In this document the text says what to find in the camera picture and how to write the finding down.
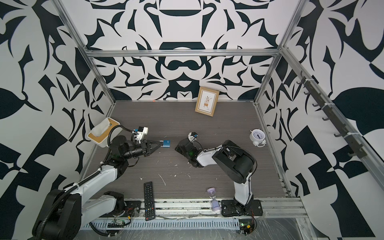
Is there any white alarm clock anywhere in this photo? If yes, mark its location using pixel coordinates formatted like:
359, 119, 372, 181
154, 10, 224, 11
250, 129, 266, 148

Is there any circuit board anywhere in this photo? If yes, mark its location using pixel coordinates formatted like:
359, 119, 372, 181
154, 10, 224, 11
108, 217, 131, 228
239, 221, 257, 236

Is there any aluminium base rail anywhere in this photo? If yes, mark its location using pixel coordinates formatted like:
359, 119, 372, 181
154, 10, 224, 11
83, 197, 310, 220

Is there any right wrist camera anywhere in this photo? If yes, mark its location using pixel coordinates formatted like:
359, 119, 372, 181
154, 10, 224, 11
188, 132, 198, 143

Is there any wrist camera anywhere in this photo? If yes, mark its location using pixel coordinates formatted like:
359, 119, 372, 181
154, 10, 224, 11
132, 127, 149, 144
188, 132, 198, 143

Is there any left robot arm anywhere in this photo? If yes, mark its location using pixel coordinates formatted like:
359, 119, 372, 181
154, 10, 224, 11
32, 135, 163, 240

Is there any wooden picture frame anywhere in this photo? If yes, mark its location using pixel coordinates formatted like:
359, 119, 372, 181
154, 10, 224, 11
195, 87, 220, 117

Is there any left circuit board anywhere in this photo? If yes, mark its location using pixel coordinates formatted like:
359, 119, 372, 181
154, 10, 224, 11
108, 217, 131, 228

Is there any blue padlock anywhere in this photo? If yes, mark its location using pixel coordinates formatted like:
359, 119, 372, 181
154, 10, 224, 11
161, 140, 171, 148

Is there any right circuit board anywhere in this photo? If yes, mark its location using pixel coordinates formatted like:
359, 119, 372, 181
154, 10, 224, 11
239, 221, 257, 236

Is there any black remote control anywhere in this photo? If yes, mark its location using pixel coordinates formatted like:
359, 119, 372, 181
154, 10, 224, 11
144, 182, 156, 221

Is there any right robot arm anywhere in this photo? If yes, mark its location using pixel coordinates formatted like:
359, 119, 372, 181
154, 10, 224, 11
175, 138, 257, 217

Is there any purple hourglass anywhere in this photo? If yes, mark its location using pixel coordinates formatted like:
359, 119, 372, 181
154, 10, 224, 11
207, 188, 222, 213

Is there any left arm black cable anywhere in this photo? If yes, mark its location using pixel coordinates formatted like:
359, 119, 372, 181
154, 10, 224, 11
34, 124, 136, 240

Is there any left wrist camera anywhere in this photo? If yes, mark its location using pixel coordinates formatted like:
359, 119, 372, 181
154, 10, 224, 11
132, 127, 149, 144

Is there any wall hook rail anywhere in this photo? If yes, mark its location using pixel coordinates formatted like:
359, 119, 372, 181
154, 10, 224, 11
298, 77, 368, 159

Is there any white cable duct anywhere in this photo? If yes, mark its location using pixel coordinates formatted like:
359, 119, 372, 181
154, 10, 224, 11
94, 219, 241, 231

